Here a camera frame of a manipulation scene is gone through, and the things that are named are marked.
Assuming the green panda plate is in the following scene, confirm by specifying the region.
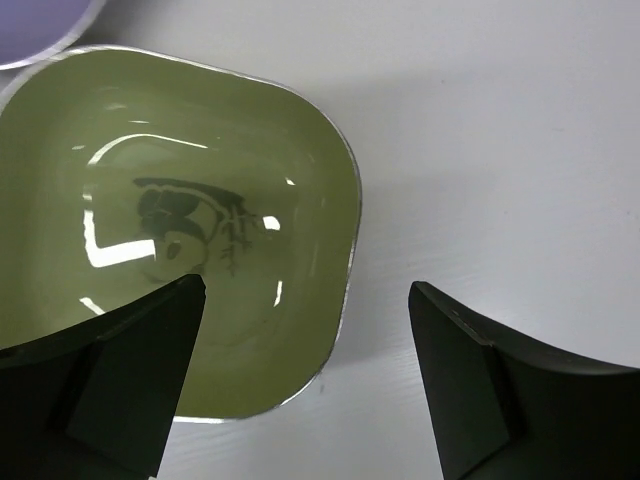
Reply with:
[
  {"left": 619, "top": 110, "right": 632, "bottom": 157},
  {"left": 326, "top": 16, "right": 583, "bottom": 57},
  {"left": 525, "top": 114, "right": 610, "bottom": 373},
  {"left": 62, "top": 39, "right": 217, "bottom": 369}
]
[{"left": 1, "top": 45, "right": 362, "bottom": 423}]

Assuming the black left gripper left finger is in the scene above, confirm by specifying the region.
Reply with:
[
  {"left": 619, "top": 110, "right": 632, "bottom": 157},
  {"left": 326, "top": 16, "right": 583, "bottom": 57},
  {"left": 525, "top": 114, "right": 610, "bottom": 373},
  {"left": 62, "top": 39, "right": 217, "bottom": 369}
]
[{"left": 1, "top": 274, "right": 206, "bottom": 479}]

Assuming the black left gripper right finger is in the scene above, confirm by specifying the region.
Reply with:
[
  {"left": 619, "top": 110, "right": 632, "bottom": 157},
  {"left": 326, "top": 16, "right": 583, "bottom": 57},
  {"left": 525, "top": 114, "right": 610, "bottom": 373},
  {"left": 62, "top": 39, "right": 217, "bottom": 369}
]
[{"left": 408, "top": 281, "right": 639, "bottom": 479}]

